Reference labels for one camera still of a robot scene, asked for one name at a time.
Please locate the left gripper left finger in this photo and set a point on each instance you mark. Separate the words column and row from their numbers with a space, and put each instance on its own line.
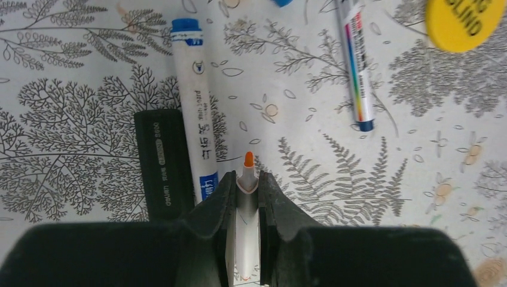
column 195, row 250

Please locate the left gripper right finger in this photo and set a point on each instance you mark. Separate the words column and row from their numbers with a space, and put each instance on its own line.
column 296, row 250

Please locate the orange tip white pen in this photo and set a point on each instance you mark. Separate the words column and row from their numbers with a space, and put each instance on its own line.
column 247, row 222

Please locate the black pink highlighter marker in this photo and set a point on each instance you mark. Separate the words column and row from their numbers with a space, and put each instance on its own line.
column 165, row 164

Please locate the blue whiteboard marker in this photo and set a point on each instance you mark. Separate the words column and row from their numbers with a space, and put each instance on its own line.
column 188, row 49

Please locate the blue cap thin pen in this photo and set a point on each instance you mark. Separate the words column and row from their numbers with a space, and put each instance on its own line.
column 354, row 49

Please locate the blue marker cap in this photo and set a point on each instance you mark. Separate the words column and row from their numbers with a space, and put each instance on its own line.
column 282, row 3

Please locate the floral table mat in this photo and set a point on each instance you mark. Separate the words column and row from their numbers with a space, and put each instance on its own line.
column 74, row 73

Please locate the yellow big blind chip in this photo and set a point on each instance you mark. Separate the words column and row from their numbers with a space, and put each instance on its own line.
column 458, row 26

